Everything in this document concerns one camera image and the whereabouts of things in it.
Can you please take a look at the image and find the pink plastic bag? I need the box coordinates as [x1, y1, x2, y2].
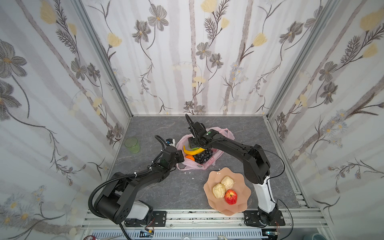
[176, 127, 235, 171]

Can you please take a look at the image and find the peach scalloped plate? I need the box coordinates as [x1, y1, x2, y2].
[204, 168, 251, 216]

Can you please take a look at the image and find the red fake strawberry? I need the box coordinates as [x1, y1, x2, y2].
[224, 190, 238, 205]

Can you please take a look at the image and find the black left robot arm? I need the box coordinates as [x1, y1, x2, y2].
[88, 135, 184, 224]

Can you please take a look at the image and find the yellow fake banana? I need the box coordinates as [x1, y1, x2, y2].
[183, 146, 205, 156]

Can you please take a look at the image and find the orange fake tangerine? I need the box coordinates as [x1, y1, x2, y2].
[185, 155, 195, 161]

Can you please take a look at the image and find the dark fake grape bunch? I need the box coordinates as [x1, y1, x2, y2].
[194, 150, 213, 165]

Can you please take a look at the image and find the green translucent cup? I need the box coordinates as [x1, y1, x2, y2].
[124, 137, 140, 154]

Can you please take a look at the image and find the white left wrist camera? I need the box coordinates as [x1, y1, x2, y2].
[166, 139, 176, 147]

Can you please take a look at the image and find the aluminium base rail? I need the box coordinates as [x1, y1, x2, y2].
[81, 209, 328, 231]

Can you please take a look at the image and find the white slotted cable duct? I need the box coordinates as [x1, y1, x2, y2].
[89, 229, 265, 240]

